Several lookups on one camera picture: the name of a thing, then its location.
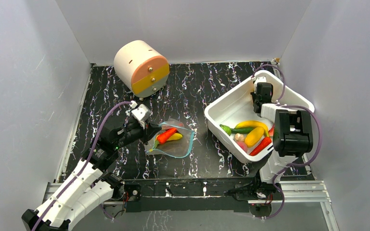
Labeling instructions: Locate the beige garlic bulb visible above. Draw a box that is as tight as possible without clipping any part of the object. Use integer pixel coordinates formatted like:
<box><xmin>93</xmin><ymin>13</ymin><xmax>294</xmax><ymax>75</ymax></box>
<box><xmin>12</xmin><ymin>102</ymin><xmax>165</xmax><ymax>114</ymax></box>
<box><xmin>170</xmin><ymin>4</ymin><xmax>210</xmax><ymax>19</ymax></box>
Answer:
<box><xmin>234</xmin><ymin>133</ymin><xmax>245</xmax><ymax>142</ymax></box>

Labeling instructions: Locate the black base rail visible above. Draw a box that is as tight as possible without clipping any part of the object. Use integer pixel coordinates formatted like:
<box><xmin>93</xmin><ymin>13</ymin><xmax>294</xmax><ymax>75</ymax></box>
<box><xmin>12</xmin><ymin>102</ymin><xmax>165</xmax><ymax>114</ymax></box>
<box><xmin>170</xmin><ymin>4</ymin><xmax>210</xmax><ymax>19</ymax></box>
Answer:
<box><xmin>103</xmin><ymin>177</ymin><xmax>281</xmax><ymax>215</ymax></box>

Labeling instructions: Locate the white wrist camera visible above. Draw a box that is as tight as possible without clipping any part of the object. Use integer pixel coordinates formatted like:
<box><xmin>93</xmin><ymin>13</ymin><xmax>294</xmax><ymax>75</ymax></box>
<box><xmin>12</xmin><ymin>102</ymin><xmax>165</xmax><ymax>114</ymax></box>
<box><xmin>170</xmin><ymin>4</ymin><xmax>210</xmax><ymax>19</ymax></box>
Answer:
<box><xmin>252</xmin><ymin>76</ymin><xmax>267</xmax><ymax>85</ymax></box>
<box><xmin>130</xmin><ymin>101</ymin><xmax>152</xmax><ymax>123</ymax></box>

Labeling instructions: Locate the yellow mango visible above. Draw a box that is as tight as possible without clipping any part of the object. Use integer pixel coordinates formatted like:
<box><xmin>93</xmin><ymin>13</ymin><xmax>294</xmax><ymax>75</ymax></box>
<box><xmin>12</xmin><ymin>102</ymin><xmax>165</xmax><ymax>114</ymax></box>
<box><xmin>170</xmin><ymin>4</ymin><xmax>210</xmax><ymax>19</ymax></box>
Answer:
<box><xmin>244</xmin><ymin>127</ymin><xmax>265</xmax><ymax>148</ymax></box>

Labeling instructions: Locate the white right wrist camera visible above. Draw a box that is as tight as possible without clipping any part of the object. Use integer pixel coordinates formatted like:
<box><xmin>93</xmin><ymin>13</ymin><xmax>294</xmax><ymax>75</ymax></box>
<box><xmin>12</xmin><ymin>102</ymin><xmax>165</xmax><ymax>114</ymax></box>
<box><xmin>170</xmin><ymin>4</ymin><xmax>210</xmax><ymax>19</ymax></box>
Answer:
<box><xmin>252</xmin><ymin>76</ymin><xmax>267</xmax><ymax>85</ymax></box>

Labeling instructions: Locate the white plastic bin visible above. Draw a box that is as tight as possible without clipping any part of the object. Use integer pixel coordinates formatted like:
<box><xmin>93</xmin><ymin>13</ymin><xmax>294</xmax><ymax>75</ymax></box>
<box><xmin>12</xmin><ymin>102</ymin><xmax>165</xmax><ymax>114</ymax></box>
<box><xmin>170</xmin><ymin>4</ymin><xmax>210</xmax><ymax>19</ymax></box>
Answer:
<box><xmin>204</xmin><ymin>70</ymin><xmax>315</xmax><ymax>163</ymax></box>

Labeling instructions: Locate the pink peach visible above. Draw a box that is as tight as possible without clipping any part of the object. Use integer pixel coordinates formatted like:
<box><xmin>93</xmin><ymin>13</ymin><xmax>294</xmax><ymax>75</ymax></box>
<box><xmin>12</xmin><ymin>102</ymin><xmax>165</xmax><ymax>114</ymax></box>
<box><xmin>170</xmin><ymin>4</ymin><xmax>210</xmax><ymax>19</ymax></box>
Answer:
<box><xmin>237</xmin><ymin>141</ymin><xmax>248</xmax><ymax>153</ymax></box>

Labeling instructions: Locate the red chili pepper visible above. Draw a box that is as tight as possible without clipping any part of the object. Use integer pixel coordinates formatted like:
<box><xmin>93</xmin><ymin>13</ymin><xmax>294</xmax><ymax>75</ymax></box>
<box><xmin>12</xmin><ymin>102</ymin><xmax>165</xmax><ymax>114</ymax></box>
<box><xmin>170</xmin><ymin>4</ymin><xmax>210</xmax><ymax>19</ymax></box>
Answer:
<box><xmin>249</xmin><ymin>137</ymin><xmax>272</xmax><ymax>156</ymax></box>

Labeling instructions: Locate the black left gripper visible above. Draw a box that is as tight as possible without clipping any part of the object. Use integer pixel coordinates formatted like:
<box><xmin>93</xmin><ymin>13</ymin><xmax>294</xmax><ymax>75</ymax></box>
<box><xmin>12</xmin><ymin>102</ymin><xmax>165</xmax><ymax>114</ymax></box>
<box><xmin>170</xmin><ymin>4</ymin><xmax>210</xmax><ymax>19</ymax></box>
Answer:
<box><xmin>115</xmin><ymin>120</ymin><xmax>162</xmax><ymax>150</ymax></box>

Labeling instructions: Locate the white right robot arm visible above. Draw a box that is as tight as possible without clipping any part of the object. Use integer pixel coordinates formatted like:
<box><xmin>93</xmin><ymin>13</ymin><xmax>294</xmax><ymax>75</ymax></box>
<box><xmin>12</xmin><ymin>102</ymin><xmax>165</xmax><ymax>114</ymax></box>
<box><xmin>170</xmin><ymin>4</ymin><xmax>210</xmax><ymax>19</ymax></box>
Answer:
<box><xmin>251</xmin><ymin>82</ymin><xmax>314</xmax><ymax>199</ymax></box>

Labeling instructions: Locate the green cucumber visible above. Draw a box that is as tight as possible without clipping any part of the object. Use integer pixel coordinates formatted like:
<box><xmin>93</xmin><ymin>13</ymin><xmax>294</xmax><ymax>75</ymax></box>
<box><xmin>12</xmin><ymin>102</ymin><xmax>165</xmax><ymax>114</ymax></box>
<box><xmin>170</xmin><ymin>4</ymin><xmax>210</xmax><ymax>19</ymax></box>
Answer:
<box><xmin>220</xmin><ymin>124</ymin><xmax>254</xmax><ymax>136</ymax></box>

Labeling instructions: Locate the round pastel drawer cabinet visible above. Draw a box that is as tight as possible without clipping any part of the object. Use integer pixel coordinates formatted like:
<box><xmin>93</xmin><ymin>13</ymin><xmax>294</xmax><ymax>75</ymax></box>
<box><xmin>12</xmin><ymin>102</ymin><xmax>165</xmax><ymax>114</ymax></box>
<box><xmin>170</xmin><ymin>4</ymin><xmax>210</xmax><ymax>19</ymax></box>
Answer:
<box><xmin>114</xmin><ymin>40</ymin><xmax>170</xmax><ymax>98</ymax></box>

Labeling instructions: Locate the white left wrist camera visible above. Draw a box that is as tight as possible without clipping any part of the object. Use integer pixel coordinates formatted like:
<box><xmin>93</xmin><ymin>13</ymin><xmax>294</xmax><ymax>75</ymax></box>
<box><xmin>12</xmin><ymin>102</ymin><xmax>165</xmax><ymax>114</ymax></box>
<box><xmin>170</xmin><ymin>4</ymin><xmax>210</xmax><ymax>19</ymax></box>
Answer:
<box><xmin>130</xmin><ymin>101</ymin><xmax>152</xmax><ymax>123</ymax></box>

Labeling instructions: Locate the watermelon slice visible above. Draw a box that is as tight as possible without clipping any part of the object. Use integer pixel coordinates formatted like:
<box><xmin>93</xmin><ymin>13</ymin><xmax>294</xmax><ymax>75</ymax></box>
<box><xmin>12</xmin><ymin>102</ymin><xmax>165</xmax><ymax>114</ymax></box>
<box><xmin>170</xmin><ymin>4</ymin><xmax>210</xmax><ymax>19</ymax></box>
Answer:
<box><xmin>268</xmin><ymin>126</ymin><xmax>274</xmax><ymax>137</ymax></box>

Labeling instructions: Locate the long yellow banana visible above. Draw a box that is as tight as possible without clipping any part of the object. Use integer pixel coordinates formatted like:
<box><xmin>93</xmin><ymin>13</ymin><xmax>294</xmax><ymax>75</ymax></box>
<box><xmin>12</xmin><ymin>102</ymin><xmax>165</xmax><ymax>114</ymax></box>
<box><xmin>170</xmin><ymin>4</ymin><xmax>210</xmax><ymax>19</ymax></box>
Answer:
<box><xmin>234</xmin><ymin>120</ymin><xmax>269</xmax><ymax>137</ymax></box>

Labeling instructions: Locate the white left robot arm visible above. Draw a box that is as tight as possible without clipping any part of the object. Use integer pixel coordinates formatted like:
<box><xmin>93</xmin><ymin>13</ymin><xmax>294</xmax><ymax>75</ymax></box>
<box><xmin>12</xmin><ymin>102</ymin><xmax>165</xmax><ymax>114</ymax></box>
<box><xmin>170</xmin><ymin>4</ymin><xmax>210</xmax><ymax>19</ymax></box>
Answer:
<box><xmin>21</xmin><ymin>116</ymin><xmax>161</xmax><ymax>231</ymax></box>

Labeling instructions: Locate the clear blue zip bag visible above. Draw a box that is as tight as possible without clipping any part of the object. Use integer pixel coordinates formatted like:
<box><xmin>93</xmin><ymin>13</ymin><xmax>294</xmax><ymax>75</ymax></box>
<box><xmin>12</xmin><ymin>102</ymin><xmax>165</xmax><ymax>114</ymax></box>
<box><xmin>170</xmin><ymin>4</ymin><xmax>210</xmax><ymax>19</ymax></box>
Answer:
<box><xmin>144</xmin><ymin>118</ymin><xmax>195</xmax><ymax>158</ymax></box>

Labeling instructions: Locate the small yellow banana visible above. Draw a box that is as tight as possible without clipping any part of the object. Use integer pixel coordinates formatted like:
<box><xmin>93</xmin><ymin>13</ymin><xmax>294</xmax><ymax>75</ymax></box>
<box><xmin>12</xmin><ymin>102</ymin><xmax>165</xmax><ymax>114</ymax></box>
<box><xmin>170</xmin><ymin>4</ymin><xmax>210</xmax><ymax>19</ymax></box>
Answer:
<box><xmin>167</xmin><ymin>132</ymin><xmax>183</xmax><ymax>141</ymax></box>

